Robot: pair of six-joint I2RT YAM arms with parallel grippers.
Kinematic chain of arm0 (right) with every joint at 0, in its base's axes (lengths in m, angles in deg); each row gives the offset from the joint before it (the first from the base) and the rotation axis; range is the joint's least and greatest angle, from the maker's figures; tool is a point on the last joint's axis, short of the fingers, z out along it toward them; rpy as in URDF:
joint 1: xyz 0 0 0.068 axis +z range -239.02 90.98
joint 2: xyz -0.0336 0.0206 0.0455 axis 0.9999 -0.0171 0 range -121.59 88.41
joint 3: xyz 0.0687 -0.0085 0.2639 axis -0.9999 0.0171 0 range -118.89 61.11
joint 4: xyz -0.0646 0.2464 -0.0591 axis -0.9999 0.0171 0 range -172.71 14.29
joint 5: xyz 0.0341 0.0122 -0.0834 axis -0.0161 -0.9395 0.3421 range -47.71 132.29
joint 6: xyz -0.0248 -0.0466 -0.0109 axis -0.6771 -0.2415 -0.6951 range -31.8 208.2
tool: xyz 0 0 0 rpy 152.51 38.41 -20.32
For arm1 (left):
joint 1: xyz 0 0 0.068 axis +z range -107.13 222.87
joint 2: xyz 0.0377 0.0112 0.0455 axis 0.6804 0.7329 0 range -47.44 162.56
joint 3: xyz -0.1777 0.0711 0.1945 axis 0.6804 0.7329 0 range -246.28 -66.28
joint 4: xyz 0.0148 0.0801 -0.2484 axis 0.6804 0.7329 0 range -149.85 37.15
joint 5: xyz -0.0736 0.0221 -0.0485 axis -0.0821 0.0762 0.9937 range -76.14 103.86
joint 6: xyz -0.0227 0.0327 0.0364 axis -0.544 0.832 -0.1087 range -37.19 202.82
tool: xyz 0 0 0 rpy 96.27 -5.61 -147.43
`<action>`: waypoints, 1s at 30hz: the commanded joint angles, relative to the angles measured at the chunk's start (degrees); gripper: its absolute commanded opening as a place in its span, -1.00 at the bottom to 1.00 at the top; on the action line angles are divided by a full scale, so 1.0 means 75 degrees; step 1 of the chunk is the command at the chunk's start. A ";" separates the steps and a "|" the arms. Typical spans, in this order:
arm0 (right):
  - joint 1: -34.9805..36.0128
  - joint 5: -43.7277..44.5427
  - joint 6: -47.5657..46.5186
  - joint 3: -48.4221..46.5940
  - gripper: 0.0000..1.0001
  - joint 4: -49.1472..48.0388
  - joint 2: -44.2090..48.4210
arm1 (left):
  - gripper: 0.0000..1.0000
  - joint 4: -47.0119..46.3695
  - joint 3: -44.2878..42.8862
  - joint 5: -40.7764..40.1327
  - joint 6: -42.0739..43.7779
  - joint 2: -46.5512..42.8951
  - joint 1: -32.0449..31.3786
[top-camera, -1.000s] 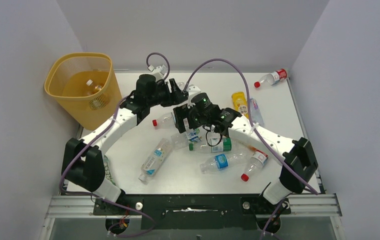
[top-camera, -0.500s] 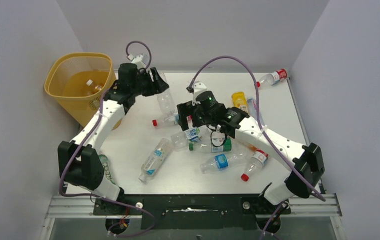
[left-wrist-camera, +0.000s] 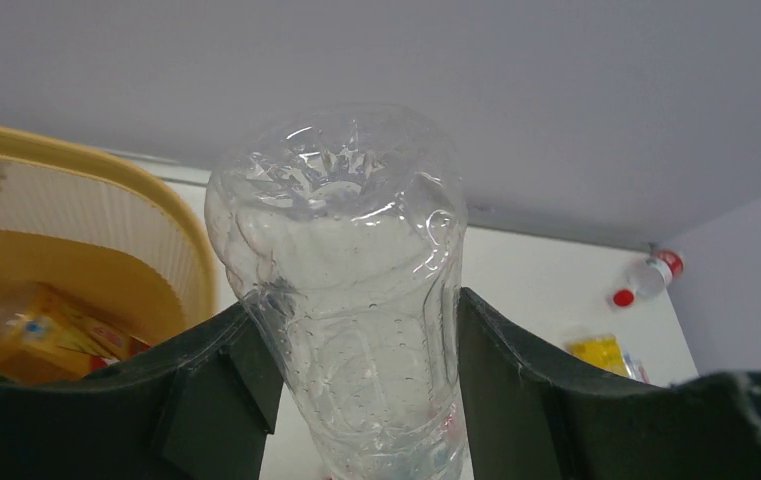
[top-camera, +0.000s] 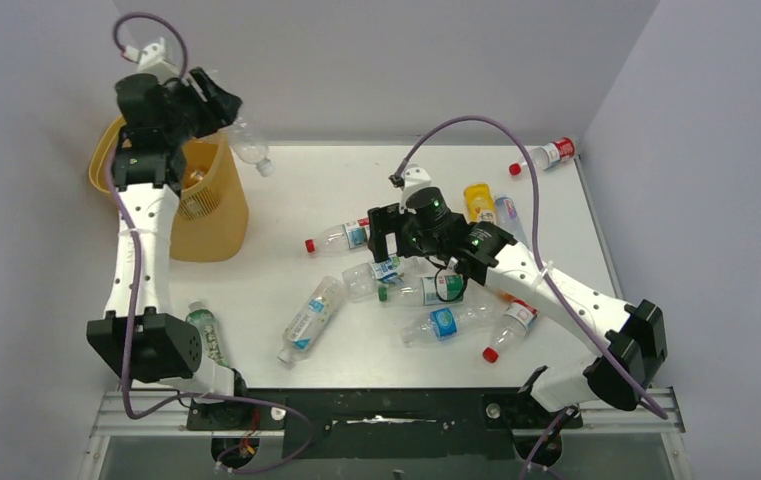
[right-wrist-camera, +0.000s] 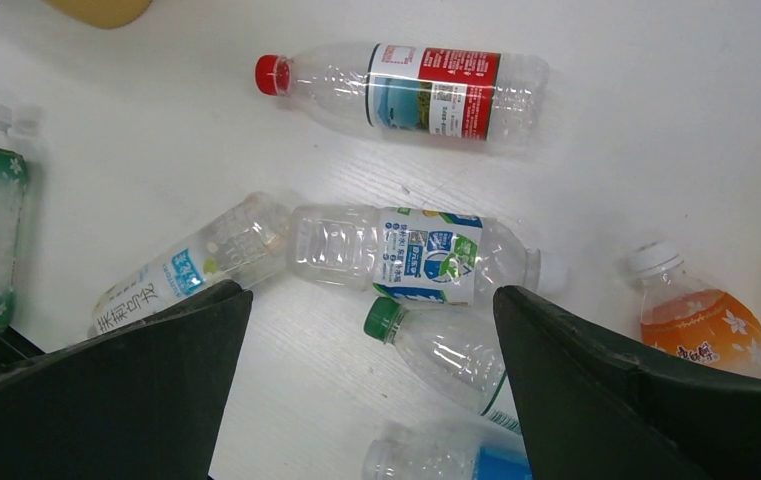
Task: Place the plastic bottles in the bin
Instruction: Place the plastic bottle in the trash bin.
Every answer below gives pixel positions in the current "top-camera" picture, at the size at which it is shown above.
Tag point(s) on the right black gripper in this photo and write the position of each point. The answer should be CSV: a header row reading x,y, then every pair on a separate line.
x,y
384,225

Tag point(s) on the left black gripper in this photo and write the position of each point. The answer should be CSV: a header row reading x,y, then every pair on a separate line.
x,y
216,106

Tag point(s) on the red white label water bottle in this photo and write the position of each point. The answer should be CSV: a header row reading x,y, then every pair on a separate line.
x,y
340,239

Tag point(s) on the clear unlabelled bottle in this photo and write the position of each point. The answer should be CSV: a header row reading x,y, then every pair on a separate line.
x,y
249,144

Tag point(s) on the blue white label crushed bottle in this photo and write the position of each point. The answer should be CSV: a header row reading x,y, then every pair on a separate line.
x,y
364,280

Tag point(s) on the red label tea bottle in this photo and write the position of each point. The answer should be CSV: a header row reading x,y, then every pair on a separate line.
x,y
194,179

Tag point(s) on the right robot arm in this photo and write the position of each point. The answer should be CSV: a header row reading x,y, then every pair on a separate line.
x,y
626,343

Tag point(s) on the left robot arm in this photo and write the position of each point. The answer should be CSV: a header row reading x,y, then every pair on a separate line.
x,y
139,336

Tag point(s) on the yellow mesh waste bin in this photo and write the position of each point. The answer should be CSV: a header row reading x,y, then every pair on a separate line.
x,y
209,226

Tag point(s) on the green cap water bottle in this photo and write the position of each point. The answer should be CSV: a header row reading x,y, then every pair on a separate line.
x,y
421,291

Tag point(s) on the yellow juice bottle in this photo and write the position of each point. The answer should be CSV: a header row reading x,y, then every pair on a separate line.
x,y
479,202

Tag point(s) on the small blue label bottle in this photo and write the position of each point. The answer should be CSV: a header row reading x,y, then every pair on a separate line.
x,y
508,217

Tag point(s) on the blue label clear bottle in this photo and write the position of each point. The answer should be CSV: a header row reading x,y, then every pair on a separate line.
x,y
442,324

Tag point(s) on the blue label bottle lower left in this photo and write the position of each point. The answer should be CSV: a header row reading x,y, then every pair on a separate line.
x,y
309,323

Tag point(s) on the red label bottle near right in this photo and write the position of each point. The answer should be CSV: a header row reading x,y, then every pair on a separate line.
x,y
512,327

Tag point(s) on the red cap bottle far corner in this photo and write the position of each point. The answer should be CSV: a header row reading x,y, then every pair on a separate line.
x,y
545,157

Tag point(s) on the green tea bottle table edge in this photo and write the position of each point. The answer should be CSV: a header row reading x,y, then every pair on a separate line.
x,y
204,320

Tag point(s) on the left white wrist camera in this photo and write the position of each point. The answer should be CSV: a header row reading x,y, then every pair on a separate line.
x,y
152,59

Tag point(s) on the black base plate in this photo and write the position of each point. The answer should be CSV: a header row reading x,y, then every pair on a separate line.
x,y
493,423

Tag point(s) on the aluminium rail frame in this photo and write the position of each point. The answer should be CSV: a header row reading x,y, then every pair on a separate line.
x,y
153,441

